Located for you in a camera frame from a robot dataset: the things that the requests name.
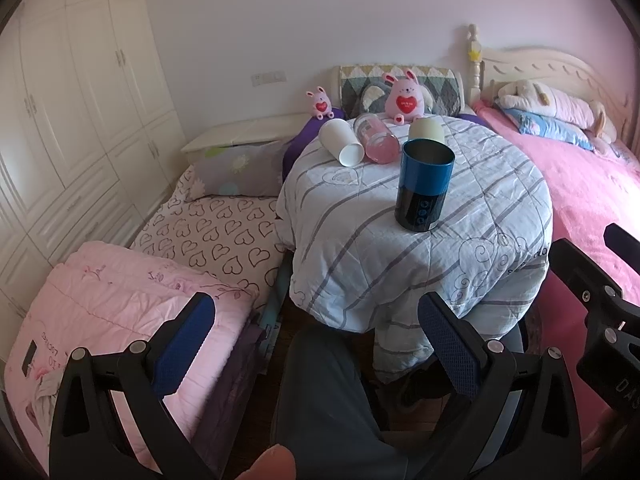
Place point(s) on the white paper cup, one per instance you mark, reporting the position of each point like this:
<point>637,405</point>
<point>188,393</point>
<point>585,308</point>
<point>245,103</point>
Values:
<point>340,140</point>

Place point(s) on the white wardrobe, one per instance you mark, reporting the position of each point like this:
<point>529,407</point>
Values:
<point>90,138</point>

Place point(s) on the purple cushion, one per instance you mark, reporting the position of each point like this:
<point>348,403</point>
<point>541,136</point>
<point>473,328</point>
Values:
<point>296,146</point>

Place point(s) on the pale green cup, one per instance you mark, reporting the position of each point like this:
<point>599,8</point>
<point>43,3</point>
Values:
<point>427,128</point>

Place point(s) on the patchwork green grey cushion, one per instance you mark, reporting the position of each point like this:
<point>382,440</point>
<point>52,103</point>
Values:
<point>360,88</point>

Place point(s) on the heart pattern bed sheet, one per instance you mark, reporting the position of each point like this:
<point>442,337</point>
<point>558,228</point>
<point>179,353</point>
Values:
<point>231,238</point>

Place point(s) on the operator thumb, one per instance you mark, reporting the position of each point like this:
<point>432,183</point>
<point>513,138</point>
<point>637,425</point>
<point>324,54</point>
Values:
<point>276,463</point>

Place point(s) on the blue and black metal cup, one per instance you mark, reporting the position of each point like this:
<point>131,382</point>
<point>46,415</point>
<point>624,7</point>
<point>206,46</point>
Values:
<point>425,173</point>

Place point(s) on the white wall socket plate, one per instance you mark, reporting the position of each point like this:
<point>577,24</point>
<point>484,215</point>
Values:
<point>268,78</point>

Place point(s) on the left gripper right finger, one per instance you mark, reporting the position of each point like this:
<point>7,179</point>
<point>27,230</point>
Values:
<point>510,415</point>

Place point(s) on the grey flower pillow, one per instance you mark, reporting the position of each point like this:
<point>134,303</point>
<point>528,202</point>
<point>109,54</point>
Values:
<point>250,170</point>

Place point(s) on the pink fleece blanket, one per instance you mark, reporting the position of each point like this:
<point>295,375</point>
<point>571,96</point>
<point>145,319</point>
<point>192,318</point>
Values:
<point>588,193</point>

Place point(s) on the large pink bunny plush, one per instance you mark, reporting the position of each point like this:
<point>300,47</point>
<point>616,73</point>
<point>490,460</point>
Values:
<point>405,103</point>

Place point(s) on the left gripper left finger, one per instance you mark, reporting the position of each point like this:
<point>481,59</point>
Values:
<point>87,439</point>

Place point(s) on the cream wooden bed headboard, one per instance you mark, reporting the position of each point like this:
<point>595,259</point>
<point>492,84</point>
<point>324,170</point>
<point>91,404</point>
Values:
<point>489,69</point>

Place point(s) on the operator dark trouser leg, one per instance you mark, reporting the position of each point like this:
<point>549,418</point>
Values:
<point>323,414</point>

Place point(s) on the blue cartoon pillow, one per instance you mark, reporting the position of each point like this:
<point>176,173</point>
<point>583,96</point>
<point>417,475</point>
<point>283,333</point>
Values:
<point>547,128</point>

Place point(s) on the pink transparent glass cup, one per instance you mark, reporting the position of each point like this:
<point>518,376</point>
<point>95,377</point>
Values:
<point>379,143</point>

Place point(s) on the small pink bunny plush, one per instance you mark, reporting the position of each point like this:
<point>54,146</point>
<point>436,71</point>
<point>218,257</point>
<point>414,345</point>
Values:
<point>320,104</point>

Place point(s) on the folded pink quilt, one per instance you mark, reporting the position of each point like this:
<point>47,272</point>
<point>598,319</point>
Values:
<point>104,297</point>

